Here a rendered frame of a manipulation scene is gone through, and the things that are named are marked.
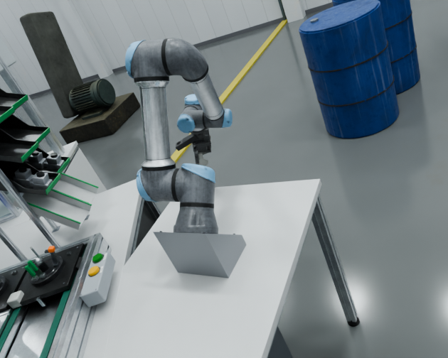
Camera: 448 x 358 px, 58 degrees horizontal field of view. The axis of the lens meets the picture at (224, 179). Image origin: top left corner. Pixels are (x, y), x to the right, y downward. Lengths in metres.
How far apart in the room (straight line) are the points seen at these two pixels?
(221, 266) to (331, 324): 1.02
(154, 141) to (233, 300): 0.57
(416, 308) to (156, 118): 1.53
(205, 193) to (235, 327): 0.42
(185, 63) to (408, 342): 1.55
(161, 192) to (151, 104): 0.29
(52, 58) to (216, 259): 5.79
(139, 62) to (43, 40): 5.52
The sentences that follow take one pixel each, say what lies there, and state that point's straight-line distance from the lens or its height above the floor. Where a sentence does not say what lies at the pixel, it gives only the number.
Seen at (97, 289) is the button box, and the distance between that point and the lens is 1.48.
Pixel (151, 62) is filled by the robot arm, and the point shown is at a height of 1.52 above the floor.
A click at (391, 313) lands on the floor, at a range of 2.21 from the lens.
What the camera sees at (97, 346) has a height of 0.86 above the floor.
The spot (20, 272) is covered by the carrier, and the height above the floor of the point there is 0.97.
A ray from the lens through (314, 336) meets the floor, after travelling 2.20.
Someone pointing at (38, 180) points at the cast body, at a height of 1.25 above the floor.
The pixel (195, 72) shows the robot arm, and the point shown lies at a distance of 1.34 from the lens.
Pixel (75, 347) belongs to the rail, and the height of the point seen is 0.91.
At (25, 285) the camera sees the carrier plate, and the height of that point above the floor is 0.97.
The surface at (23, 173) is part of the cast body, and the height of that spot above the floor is 1.29.
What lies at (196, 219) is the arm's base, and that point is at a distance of 1.30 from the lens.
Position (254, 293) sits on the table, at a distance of 1.27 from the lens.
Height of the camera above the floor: 1.76
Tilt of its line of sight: 29 degrees down
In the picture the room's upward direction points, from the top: 25 degrees counter-clockwise
